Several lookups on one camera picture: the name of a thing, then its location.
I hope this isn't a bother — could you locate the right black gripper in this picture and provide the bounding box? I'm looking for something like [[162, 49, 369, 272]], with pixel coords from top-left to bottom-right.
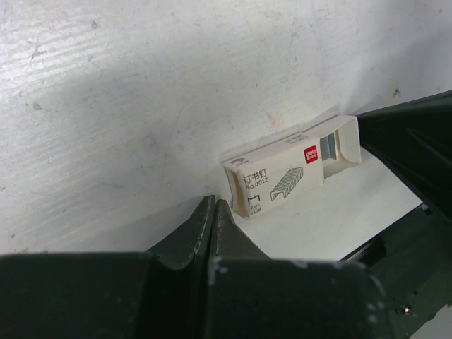
[[358, 91, 451, 223]]

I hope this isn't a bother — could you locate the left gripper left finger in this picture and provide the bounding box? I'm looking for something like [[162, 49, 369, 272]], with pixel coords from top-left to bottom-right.
[[1, 196, 215, 338]]

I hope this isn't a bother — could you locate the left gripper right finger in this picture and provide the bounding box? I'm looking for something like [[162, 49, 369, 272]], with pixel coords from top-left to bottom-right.
[[208, 200, 395, 338]]

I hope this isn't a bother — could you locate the white staple box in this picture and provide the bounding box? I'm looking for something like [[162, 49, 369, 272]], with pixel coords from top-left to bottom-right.
[[304, 114, 362, 179]]

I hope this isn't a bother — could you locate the staple box with red dot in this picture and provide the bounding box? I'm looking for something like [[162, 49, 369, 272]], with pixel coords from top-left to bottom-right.
[[222, 132, 324, 219]]

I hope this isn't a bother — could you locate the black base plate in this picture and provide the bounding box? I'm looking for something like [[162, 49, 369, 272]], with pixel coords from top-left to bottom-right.
[[343, 204, 451, 338]]

